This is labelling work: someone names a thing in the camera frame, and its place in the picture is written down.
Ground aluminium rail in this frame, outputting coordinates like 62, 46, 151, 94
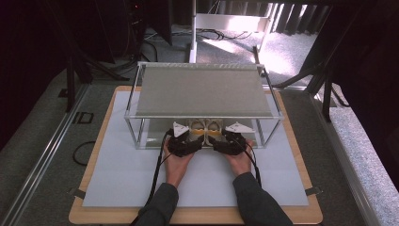
308, 90, 383, 226
0, 84, 91, 226

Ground white grey sneaker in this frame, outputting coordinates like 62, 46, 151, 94
185, 118, 207, 147
205, 118, 226, 146

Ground black floor cables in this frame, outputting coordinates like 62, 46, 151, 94
142, 27, 254, 64

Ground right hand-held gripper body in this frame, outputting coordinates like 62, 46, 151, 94
219, 121, 256, 156

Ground black cable loop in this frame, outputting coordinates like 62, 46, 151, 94
72, 140, 97, 168

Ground person's left hand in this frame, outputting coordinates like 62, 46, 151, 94
162, 141, 196, 189

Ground white table mat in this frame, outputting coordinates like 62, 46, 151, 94
81, 90, 311, 209

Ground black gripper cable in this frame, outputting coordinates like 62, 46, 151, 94
129, 129, 174, 226
236, 137, 263, 189

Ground wooden board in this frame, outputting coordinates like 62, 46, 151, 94
68, 85, 325, 226

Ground black rectangular floor frame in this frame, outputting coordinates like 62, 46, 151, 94
72, 111, 95, 124

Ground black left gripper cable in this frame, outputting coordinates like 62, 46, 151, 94
129, 129, 174, 226

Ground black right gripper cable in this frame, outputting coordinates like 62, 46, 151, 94
236, 137, 263, 189

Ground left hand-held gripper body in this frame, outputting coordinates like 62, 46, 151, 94
167, 121, 198, 158

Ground black tripod stand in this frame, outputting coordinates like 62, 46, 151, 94
272, 12, 351, 123

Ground black tape strip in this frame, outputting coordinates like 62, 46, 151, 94
305, 186, 324, 197
72, 187, 87, 201

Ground metal two-tier shoe rack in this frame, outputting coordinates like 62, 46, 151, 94
123, 61, 285, 151

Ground person's right hand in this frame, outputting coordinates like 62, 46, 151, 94
223, 138, 255, 177

